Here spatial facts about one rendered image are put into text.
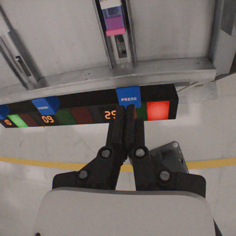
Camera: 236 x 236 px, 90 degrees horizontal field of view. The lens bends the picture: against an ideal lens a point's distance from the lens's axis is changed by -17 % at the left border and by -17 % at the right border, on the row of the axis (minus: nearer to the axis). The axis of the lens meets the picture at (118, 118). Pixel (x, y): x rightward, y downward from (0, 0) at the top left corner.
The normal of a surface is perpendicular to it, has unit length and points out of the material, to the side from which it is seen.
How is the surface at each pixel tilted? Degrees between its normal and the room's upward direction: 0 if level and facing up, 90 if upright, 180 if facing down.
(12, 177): 0
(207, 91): 0
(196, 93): 0
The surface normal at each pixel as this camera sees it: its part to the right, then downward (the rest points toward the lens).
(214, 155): -0.19, 0.07
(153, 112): -0.08, 0.75
